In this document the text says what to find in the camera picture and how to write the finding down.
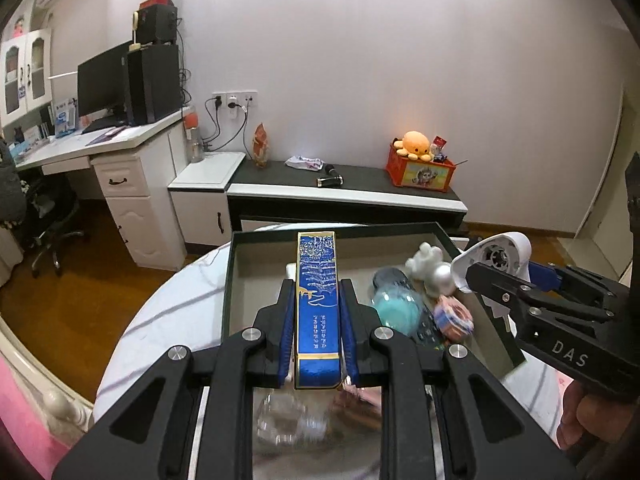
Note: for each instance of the white power adapter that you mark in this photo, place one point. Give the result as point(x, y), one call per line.
point(291, 270)

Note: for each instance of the white wall outlet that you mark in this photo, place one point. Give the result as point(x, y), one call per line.
point(235, 97)

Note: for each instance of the small black dumbbell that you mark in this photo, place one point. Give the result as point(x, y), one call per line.
point(330, 179)

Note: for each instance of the pink blanket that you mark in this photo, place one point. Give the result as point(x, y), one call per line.
point(20, 425)

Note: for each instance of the black remote control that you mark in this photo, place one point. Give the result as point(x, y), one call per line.
point(425, 332)

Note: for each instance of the white wall cabinet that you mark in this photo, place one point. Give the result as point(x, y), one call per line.
point(22, 80)

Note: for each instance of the orange snack bag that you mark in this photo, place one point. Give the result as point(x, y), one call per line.
point(260, 147)

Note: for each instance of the black speaker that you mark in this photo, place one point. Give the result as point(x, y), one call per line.
point(157, 25)

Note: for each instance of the white door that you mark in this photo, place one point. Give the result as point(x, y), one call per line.
point(605, 200)

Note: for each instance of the orange octopus plush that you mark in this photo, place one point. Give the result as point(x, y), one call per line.
point(414, 145)

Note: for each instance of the black computer tower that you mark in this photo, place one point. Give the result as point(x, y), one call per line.
point(152, 85)

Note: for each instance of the dark green tray box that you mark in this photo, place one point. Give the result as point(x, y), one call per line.
point(260, 270)

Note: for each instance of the dark clothing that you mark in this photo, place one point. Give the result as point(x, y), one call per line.
point(9, 185)

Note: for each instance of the small white cabinet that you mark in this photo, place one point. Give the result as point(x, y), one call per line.
point(205, 175)

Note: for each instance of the white plastic packet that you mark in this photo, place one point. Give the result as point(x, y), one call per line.
point(304, 162)

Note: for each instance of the water bottle with orange lid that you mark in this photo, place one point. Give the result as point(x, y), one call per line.
point(194, 142)

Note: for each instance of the black office chair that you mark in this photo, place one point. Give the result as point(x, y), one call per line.
point(50, 210)

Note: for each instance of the white figurine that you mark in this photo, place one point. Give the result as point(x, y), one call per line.
point(422, 262)

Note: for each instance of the clear plastic bottle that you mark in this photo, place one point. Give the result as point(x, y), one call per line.
point(285, 420)

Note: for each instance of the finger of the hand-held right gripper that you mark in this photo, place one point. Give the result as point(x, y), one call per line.
point(495, 285)
point(547, 275)

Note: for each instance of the small toys in red box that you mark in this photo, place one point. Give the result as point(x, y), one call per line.
point(440, 150)

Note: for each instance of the long blue box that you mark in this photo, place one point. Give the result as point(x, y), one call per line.
point(317, 310)

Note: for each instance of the red storage box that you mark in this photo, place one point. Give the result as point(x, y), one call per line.
point(420, 175)

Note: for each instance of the white desk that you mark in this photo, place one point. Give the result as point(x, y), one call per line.
point(140, 185)

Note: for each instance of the blue boxes on desk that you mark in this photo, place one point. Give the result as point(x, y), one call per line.
point(65, 117)

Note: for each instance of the clear bottle with teal ball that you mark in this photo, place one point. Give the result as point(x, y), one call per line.
point(397, 307)

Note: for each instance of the white bed frame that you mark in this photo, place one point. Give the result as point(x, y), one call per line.
point(55, 400)

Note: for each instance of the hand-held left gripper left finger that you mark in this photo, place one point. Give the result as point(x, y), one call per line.
point(286, 330)

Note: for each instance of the round white table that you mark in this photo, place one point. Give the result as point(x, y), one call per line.
point(160, 320)

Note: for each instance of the black and white TV stand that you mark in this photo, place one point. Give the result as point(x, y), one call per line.
point(300, 177)

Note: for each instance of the pearly white ball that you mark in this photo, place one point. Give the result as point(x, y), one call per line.
point(444, 279)

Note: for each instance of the black computer monitor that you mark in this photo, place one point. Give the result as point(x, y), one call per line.
point(102, 80)

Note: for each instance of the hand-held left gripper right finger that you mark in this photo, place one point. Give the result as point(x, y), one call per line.
point(347, 330)

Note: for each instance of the white rounded device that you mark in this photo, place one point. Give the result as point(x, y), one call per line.
point(500, 252)

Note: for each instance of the person's right hand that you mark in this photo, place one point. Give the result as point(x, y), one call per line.
point(595, 420)

